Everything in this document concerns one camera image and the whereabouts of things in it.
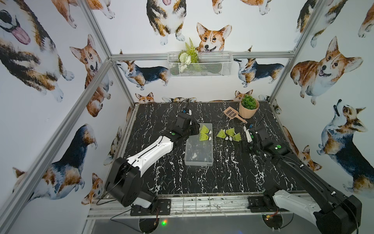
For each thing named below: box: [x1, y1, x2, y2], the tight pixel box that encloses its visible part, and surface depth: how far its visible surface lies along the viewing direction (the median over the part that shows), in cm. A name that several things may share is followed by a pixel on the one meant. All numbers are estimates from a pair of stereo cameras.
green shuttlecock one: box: [200, 124, 212, 135], surface depth 102 cm
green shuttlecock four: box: [225, 127, 236, 141], surface depth 102 cm
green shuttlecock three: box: [216, 128, 229, 141], surface depth 100 cm
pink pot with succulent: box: [239, 94, 260, 119], surface depth 105 cm
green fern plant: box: [177, 37, 200, 73], surface depth 84 cm
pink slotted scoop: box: [223, 106, 248, 124], surface depth 116 cm
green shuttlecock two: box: [199, 133, 212, 142], surface depth 99 cm
